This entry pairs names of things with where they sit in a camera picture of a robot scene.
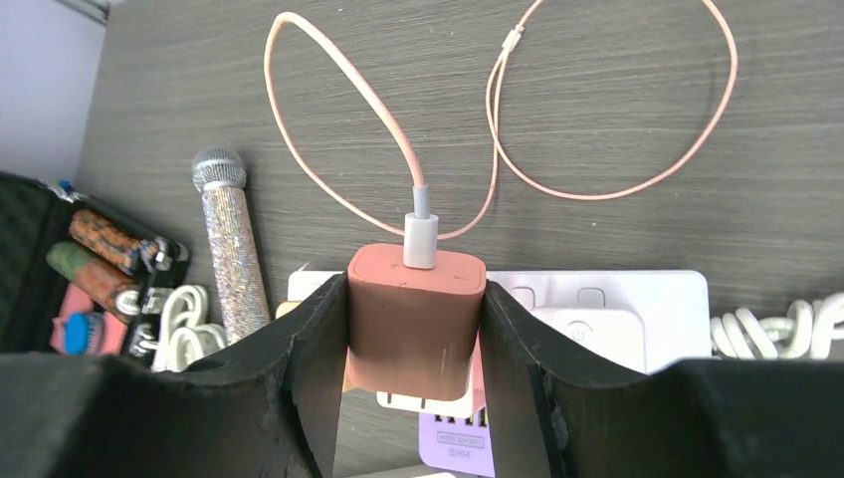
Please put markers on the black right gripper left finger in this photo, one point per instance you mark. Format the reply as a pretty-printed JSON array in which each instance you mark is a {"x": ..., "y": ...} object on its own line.
[{"x": 267, "y": 406}]

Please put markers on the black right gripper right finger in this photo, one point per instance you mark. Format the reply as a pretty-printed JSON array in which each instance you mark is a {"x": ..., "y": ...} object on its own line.
[{"x": 557, "y": 409}]

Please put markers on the pink cube socket adapter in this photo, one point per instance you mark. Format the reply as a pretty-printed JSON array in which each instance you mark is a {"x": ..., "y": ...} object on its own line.
[{"x": 465, "y": 407}]

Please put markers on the tan cube socket adapter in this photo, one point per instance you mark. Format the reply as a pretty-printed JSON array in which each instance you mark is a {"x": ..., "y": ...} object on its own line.
[{"x": 285, "y": 308}]

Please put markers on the pink charger with cable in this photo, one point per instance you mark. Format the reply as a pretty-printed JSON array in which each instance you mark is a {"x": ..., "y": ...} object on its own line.
[{"x": 413, "y": 309}]

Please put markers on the purple power strip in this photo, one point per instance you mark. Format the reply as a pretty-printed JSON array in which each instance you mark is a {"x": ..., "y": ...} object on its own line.
[{"x": 456, "y": 444}]

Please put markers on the white multicolour power strip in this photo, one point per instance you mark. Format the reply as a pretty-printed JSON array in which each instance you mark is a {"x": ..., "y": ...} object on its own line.
[{"x": 673, "y": 304}]

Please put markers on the blue round chip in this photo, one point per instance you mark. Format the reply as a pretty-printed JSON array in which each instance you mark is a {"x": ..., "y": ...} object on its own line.
[{"x": 84, "y": 333}]

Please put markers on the black poker chip case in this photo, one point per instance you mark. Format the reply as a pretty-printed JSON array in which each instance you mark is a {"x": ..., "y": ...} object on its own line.
[{"x": 63, "y": 252}]

